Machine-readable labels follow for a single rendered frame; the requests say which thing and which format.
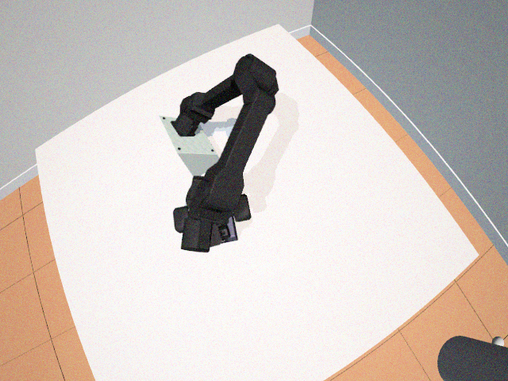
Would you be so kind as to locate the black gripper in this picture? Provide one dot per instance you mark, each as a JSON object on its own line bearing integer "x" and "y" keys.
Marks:
{"x": 241, "y": 213}

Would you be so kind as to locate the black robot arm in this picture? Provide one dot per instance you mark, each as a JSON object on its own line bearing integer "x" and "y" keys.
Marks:
{"x": 222, "y": 185}

